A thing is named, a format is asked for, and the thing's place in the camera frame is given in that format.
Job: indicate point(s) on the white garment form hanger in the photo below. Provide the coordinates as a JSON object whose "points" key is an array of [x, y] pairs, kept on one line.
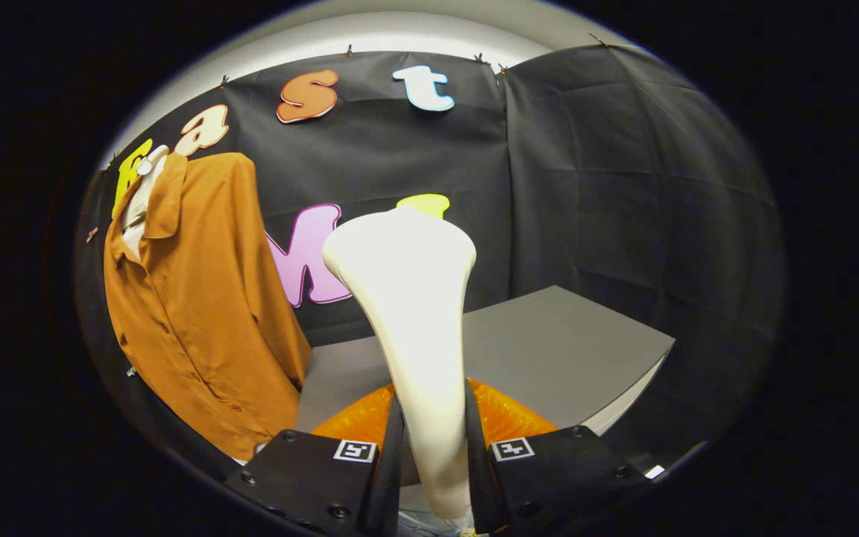
{"points": [[139, 201]]}

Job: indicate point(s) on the row of black clips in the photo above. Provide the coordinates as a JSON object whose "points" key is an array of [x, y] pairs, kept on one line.
{"points": [[349, 51]]}

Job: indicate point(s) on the orange button-up jacket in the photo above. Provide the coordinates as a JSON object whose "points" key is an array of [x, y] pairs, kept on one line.
{"points": [[206, 313]]}

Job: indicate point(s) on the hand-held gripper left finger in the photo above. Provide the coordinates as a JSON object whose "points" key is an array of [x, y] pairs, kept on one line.
{"points": [[388, 477]]}

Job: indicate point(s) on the white garment steamer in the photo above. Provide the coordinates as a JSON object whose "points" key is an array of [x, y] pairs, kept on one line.
{"points": [[414, 298]]}

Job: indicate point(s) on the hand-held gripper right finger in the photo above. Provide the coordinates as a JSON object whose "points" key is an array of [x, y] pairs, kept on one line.
{"points": [[478, 477]]}

